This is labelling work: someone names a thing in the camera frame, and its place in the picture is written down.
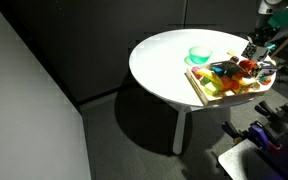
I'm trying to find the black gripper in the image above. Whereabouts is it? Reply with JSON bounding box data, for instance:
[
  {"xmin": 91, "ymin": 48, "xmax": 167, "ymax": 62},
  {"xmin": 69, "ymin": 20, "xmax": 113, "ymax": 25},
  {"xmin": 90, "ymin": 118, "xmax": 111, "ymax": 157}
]
[{"xmin": 252, "ymin": 60, "xmax": 277, "ymax": 79}]

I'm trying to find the black fabric block letter D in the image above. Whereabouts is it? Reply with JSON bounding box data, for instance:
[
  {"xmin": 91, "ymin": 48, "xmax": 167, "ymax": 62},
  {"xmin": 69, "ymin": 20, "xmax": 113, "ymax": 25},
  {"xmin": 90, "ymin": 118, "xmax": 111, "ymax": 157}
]
[{"xmin": 210, "ymin": 61, "xmax": 244, "ymax": 78}]

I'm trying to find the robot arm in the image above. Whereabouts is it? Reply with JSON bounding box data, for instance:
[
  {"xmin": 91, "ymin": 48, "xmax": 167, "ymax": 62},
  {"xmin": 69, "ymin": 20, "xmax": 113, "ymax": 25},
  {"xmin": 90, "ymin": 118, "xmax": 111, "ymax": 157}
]
[{"xmin": 248, "ymin": 0, "xmax": 288, "ymax": 62}]

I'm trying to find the wooden tray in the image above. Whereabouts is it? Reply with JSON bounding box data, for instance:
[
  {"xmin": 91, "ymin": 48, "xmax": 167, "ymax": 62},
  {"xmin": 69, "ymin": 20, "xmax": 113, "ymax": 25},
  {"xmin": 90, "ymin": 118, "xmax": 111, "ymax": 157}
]
[{"xmin": 185, "ymin": 68, "xmax": 269, "ymax": 106}]

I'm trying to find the red strawberry toy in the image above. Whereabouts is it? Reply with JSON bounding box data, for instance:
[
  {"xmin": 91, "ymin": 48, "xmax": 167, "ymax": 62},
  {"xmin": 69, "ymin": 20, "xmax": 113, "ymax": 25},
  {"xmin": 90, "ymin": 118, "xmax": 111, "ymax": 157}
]
[{"xmin": 259, "ymin": 76, "xmax": 271, "ymax": 85}]

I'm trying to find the orange fruit toy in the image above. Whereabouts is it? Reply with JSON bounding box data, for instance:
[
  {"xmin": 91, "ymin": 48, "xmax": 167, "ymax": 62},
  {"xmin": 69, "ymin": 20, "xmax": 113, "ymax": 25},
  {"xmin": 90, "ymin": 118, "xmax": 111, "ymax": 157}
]
[{"xmin": 239, "ymin": 59, "xmax": 256, "ymax": 71}]

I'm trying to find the dark red plum toy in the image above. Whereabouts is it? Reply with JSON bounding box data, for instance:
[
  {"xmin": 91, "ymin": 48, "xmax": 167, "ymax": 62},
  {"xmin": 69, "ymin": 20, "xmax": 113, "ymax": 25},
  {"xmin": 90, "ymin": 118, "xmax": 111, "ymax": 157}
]
[{"xmin": 230, "ymin": 56, "xmax": 239, "ymax": 63}]

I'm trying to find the yellow lemon toy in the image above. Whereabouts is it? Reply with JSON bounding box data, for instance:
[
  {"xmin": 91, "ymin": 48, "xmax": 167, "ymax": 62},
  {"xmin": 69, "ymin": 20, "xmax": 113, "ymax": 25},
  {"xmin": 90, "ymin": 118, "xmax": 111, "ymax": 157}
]
[{"xmin": 227, "ymin": 49, "xmax": 236, "ymax": 56}]

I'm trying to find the blue cube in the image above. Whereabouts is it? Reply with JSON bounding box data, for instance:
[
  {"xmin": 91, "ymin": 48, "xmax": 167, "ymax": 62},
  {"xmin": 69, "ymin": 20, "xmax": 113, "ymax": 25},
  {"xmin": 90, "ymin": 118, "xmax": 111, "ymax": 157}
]
[{"xmin": 211, "ymin": 66, "xmax": 225, "ymax": 77}]

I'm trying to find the yellow banana toy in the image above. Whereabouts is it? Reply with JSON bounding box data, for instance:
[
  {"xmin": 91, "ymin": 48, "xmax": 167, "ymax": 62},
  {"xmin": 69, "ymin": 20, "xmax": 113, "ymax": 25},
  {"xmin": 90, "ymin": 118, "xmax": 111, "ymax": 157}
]
[{"xmin": 196, "ymin": 68, "xmax": 224, "ymax": 90}]

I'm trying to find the lime green cube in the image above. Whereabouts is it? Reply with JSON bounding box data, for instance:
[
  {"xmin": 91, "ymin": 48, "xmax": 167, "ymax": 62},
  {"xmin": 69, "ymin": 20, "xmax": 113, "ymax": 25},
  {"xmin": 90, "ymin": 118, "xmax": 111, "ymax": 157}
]
[{"xmin": 204, "ymin": 82, "xmax": 220, "ymax": 96}]

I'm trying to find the purple orange clamp near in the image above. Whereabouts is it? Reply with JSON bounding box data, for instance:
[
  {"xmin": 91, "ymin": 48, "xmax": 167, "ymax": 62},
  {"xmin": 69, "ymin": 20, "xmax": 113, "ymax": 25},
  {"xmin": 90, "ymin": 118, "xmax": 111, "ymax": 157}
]
[{"xmin": 248, "ymin": 122, "xmax": 282, "ymax": 152}]

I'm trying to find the green plastic bowl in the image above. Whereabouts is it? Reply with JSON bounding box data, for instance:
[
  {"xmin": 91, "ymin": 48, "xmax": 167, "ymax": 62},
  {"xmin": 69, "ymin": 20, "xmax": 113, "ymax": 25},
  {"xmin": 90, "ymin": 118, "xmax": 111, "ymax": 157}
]
[{"xmin": 189, "ymin": 46, "xmax": 212, "ymax": 64}]

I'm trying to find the magenta cube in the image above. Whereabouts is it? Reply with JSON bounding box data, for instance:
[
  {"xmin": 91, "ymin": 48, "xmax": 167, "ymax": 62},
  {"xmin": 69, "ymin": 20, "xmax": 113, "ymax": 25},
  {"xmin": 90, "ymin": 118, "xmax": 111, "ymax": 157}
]
[{"xmin": 191, "ymin": 66, "xmax": 200, "ymax": 74}]

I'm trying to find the white round table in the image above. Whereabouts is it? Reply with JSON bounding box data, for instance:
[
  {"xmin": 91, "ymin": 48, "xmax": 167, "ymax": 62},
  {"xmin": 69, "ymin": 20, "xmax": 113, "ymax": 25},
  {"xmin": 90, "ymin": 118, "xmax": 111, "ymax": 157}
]
[{"xmin": 129, "ymin": 29, "xmax": 254, "ymax": 154}]

